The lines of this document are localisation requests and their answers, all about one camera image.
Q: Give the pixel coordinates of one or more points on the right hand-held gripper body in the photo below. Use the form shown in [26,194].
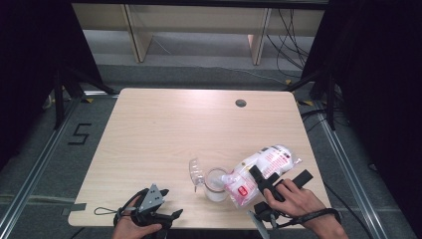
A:
[263,212]

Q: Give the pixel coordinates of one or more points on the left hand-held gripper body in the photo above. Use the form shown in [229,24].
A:
[151,199]

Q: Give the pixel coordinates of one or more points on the red and white sugar bag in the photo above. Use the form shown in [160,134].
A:
[275,159]

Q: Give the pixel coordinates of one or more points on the clear glass jar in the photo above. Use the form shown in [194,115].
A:
[214,194]

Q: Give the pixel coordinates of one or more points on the person's right hand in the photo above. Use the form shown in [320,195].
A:
[298,202]

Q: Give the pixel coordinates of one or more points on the person's left hand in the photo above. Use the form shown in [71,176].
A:
[126,229]

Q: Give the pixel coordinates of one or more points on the yellow tape piece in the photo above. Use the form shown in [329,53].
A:
[288,81]
[307,103]
[89,100]

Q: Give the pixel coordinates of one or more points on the grey tape strip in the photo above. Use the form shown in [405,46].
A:
[74,208]

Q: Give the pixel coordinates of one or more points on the black metal stand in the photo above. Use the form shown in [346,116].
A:
[330,99]
[59,99]

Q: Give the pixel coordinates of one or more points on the black curtain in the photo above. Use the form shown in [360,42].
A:
[30,66]
[381,83]

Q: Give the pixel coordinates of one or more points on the light wooden shelf unit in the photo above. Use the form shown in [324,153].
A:
[141,43]

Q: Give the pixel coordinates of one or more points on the silver metal floor rail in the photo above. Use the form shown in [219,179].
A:
[348,176]
[40,166]

